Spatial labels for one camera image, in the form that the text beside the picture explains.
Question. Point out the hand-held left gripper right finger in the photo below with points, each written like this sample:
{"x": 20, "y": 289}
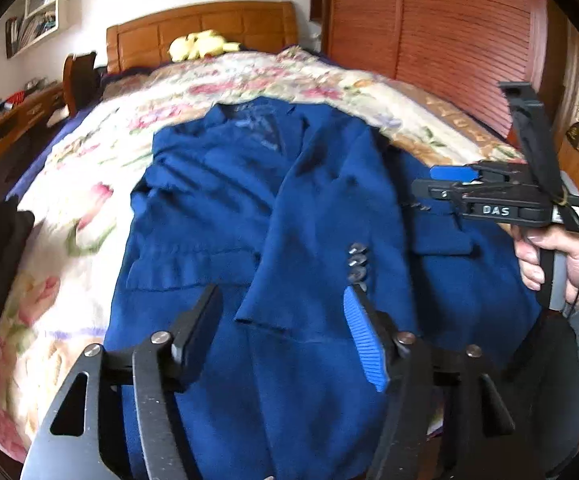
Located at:
{"x": 367, "y": 340}

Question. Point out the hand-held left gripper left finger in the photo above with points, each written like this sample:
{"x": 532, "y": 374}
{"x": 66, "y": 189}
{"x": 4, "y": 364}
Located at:
{"x": 194, "y": 330}

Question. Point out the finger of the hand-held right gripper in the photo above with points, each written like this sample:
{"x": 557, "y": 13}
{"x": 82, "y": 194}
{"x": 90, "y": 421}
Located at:
{"x": 454, "y": 172}
{"x": 439, "y": 192}

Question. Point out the blue suit jacket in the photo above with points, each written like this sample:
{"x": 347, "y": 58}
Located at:
{"x": 219, "y": 210}

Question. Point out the wooden slatted wardrobe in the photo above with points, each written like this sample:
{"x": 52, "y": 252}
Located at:
{"x": 444, "y": 25}

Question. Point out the floral blanket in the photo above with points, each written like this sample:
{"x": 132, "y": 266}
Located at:
{"x": 69, "y": 240}

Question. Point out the dark cloth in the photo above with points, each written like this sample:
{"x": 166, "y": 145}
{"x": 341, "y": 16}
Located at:
{"x": 549, "y": 400}

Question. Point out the wooden desk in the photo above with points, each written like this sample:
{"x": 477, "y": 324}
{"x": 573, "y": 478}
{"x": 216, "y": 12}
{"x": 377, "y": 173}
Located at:
{"x": 14, "y": 130}

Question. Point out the wooden chair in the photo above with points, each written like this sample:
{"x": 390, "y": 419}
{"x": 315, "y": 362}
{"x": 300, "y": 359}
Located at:
{"x": 81, "y": 80}

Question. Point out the yellow plush toy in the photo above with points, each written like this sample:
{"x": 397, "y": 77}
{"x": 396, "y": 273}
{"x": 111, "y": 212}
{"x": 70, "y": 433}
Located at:
{"x": 199, "y": 45}

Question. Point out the wooden headboard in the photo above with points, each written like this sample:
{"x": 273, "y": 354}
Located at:
{"x": 209, "y": 22}

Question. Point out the red object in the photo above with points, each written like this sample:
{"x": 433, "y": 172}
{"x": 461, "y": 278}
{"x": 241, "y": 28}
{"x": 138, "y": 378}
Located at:
{"x": 16, "y": 96}

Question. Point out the row of books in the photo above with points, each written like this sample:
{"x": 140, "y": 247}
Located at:
{"x": 34, "y": 27}

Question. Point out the white wall shelf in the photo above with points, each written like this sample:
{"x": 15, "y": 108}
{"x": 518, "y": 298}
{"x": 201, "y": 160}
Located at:
{"x": 44, "y": 15}

